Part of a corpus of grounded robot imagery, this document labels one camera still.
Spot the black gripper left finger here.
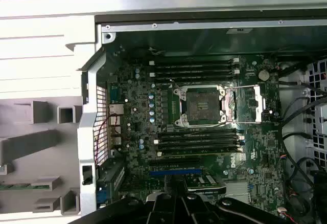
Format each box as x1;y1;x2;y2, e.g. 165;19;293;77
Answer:
74;177;179;224

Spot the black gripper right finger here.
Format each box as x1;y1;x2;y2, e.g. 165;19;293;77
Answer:
178;177;292;224

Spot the metal socket cover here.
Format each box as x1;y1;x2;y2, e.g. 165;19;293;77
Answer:
221;84;267;124

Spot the CPU socket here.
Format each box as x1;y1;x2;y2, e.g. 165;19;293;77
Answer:
173;84;228;128

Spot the silver chipset heatsink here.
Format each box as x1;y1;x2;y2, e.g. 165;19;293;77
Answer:
224;181;250;204

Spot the black graphics card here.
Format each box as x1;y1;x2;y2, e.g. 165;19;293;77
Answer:
185;174;227;196

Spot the green motherboard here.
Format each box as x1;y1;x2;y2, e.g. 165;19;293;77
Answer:
107;55;287;209

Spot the blue expansion slot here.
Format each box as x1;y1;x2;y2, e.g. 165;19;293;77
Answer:
150;170;201;176

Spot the black expansion slot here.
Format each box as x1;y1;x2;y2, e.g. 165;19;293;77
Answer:
149;158;201;166

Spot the black RAM slot bank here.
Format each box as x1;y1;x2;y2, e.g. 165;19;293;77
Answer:
149;57;240;83
152;127;246;157

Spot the black PC case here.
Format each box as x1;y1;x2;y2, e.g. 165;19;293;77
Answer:
76;10;327;224

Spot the green RAM stick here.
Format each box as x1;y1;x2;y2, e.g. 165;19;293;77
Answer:
0;183;34;191

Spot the grey parts rack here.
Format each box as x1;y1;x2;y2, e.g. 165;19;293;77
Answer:
0;97;84;218

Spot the metal drive cage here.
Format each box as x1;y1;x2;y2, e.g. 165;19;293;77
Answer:
305;57;327;170

